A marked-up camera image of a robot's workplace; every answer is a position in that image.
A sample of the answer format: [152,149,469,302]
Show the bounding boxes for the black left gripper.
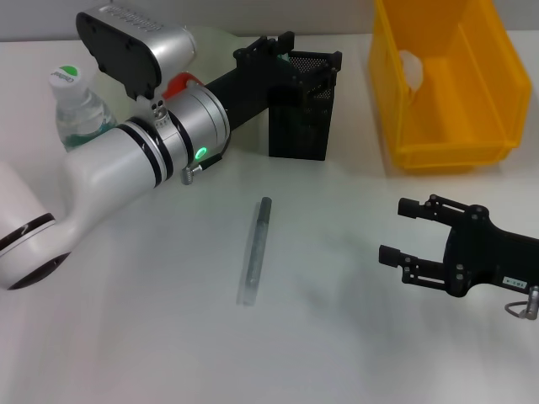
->
[204,30,344,132]

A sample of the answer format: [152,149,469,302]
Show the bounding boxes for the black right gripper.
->
[378,193,539,300]

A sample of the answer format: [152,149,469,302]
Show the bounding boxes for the white paper ball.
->
[398,49,424,92]

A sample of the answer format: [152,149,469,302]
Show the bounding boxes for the orange fruit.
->
[162,72,204,101]

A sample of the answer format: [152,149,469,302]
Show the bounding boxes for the grey pen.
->
[236,196,274,307]

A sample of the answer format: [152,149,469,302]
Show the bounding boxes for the clear water bottle green label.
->
[47,64,120,156]

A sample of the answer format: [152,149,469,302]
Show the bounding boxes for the black mesh pen holder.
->
[267,49,339,162]

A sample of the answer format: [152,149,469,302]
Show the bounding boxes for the pale green wavy fruit plate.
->
[86,24,267,146]

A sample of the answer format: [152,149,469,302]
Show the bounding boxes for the yellow plastic bin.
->
[368,0,532,175]

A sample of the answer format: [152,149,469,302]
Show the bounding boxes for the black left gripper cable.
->
[179,130,233,187]

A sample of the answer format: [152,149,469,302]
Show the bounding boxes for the grey right gripper cable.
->
[504,284,539,322]

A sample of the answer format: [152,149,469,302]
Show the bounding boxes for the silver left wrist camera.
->
[75,4,199,101]

